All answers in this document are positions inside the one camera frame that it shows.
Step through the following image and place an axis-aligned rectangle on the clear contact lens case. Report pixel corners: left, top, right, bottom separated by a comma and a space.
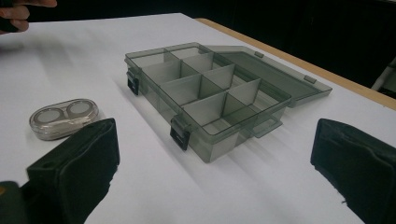
29, 98, 100, 142

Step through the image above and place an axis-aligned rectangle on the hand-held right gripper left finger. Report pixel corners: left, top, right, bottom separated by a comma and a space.
26, 118, 120, 224

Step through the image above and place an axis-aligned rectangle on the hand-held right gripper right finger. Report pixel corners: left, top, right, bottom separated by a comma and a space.
310, 118, 396, 224

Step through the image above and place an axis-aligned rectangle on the white pipe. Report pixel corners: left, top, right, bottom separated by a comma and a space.
371, 57, 396, 92

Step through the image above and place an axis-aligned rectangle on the grey transparent compartment storage box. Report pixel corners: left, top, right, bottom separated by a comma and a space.
124, 42, 333, 163

